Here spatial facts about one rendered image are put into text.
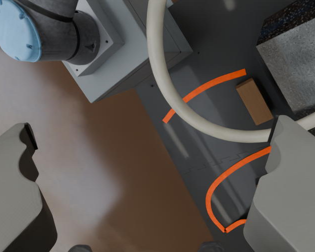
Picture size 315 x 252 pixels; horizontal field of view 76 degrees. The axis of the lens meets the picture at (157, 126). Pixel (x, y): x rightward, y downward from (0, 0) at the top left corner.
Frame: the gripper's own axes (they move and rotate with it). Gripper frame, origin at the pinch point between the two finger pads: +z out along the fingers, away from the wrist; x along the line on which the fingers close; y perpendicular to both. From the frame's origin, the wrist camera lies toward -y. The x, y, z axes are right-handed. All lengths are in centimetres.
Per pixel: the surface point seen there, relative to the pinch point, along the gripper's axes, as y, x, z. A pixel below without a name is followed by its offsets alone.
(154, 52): 2.4, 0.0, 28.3
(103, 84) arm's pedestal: 25, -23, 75
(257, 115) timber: 63, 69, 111
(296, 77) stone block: 22, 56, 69
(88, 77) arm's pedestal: 22, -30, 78
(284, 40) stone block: 8, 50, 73
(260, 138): 22.6, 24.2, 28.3
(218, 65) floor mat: 35, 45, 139
